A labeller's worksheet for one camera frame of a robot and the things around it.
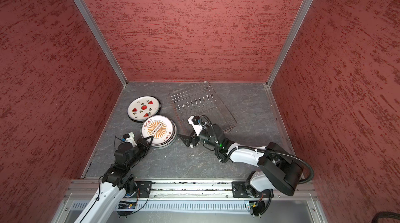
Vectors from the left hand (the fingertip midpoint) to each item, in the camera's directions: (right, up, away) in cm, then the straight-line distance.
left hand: (155, 139), depth 83 cm
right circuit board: (+52, -29, -12) cm, 61 cm away
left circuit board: (-10, -28, -11) cm, 32 cm away
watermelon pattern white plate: (-15, +16, +19) cm, 29 cm away
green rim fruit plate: (+9, -1, +4) cm, 10 cm away
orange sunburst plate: (+2, +6, +4) cm, 7 cm away
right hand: (+16, +6, -7) cm, 19 cm away
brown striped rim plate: (-15, +16, +20) cm, 30 cm away
